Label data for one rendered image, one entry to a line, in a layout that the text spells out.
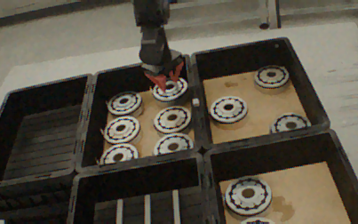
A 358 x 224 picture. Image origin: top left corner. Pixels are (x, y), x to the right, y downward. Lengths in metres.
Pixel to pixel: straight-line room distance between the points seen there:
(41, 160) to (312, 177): 0.74
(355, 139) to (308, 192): 0.35
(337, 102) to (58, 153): 0.88
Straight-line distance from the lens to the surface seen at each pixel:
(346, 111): 1.26
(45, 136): 1.22
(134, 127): 1.05
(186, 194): 0.90
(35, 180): 0.95
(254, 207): 0.82
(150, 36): 0.92
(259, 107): 1.07
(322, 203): 0.86
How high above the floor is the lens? 1.55
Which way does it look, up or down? 44 degrees down
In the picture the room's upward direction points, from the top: 9 degrees counter-clockwise
